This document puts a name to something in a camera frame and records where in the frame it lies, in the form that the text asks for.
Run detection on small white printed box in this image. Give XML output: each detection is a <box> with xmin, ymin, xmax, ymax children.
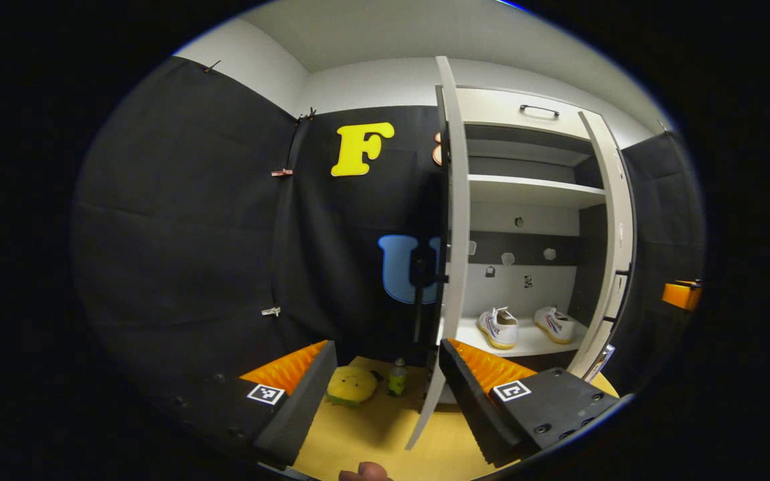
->
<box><xmin>586</xmin><ymin>344</ymin><xmax>616</xmax><ymax>381</ymax></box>

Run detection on white cabinet drawer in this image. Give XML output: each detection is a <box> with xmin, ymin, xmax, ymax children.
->
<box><xmin>455</xmin><ymin>87</ymin><xmax>593</xmax><ymax>140</ymax></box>

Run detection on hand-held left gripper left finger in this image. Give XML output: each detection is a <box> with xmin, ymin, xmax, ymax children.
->
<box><xmin>178</xmin><ymin>339</ymin><xmax>339</xmax><ymax>468</ymax></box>

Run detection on yellow plush toy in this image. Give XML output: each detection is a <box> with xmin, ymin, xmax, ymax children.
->
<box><xmin>325</xmin><ymin>366</ymin><xmax>379</xmax><ymax>407</ymax></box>

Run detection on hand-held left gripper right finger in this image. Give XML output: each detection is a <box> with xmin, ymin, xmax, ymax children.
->
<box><xmin>438</xmin><ymin>338</ymin><xmax>623</xmax><ymax>468</ymax></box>

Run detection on white shoe cabinet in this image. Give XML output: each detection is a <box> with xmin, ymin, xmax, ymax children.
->
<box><xmin>404</xmin><ymin>55</ymin><xmax>638</xmax><ymax>452</ymax></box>

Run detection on green bottle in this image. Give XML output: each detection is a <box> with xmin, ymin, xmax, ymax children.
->
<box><xmin>388</xmin><ymin>357</ymin><xmax>409</xmax><ymax>396</ymax></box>

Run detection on white cabinet door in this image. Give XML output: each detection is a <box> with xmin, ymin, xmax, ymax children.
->
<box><xmin>404</xmin><ymin>55</ymin><xmax>471</xmax><ymax>452</ymax></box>
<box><xmin>567</xmin><ymin>110</ymin><xmax>638</xmax><ymax>381</ymax></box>

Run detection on white shoe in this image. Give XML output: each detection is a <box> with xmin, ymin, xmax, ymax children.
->
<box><xmin>534</xmin><ymin>306</ymin><xmax>576</xmax><ymax>345</ymax></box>
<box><xmin>477</xmin><ymin>307</ymin><xmax>519</xmax><ymax>349</ymax></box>

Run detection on black backdrop cloth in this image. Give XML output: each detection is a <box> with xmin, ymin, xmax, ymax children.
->
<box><xmin>71</xmin><ymin>57</ymin><xmax>705</xmax><ymax>395</ymax></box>

